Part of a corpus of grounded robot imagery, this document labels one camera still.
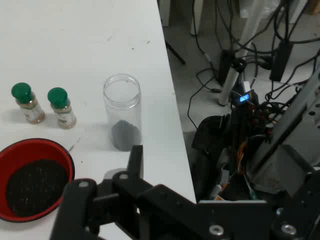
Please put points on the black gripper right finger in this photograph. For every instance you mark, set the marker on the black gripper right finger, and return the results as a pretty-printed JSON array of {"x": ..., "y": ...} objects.
[{"x": 300, "y": 220}]

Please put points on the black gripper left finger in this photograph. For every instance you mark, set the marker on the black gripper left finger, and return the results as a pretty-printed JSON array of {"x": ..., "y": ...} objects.
[{"x": 120, "y": 207}]

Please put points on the black granules heap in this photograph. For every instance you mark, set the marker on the black granules heap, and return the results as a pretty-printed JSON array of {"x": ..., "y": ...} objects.
[
  {"x": 35, "y": 187},
  {"x": 126, "y": 137}
]

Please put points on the clear plastic jar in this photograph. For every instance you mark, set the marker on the clear plastic jar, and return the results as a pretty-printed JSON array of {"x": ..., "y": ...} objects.
[{"x": 122, "y": 107}]

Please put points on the red bowl black rim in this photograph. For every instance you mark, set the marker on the red bowl black rim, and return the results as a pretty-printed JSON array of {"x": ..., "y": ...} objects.
[{"x": 60, "y": 155}]

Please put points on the black fabric bag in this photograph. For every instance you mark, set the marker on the black fabric bag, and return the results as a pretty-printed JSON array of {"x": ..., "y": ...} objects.
[{"x": 210, "y": 140}]

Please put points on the green cap spice bottle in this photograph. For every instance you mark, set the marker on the green cap spice bottle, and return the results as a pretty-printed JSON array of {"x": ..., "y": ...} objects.
[
  {"x": 61, "y": 110},
  {"x": 27, "y": 105}
]

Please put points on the black device blue display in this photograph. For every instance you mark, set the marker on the black device blue display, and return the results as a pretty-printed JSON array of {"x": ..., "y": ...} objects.
[{"x": 243, "y": 98}]

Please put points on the white table leg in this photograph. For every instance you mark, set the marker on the white table leg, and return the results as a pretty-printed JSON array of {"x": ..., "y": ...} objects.
[{"x": 231, "y": 80}]

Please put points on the black power adapter brick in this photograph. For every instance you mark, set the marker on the black power adapter brick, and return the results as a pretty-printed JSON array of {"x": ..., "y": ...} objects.
[
  {"x": 280, "y": 60},
  {"x": 226, "y": 65}
]

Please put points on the black rod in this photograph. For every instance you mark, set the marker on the black rod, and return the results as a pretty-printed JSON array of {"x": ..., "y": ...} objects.
[{"x": 176, "y": 53}]

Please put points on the grey metal frame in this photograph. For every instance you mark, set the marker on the grey metal frame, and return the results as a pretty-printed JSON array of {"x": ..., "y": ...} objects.
[{"x": 287, "y": 140}]

